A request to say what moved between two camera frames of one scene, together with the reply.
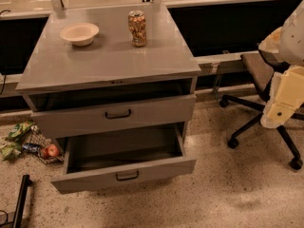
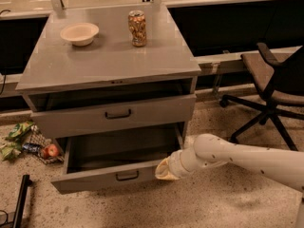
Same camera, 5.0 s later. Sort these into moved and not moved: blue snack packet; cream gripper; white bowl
Moved: cream gripper
Not moved: blue snack packet; white bowl
